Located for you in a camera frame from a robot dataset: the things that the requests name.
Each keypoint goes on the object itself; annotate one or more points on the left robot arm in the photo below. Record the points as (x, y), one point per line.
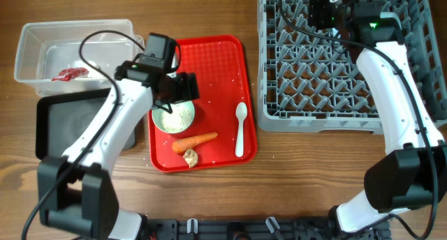
(75, 190)

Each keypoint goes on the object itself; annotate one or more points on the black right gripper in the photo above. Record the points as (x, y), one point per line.
(320, 11)

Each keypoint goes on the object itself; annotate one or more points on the red plastic tray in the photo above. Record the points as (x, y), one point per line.
(219, 65)

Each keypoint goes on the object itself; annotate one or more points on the orange carrot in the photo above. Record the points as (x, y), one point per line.
(182, 145)

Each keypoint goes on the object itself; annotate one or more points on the beige food lump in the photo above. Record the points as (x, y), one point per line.
(191, 158)

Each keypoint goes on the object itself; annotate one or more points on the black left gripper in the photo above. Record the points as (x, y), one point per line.
(189, 89)

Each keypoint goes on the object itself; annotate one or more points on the white plastic spoon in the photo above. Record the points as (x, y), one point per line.
(241, 114)

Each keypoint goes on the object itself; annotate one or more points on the green bowl with rice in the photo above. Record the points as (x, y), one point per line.
(177, 121)

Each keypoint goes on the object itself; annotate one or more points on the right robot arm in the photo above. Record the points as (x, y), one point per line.
(412, 174)

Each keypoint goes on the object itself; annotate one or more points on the clear plastic bin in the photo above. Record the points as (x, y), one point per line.
(46, 48)

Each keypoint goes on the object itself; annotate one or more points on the grey dishwasher rack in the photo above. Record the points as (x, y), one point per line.
(310, 84)

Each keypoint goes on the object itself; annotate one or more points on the black waste bin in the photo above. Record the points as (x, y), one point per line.
(61, 119)

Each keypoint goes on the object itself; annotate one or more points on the red snack wrapper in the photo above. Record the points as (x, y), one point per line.
(68, 74)

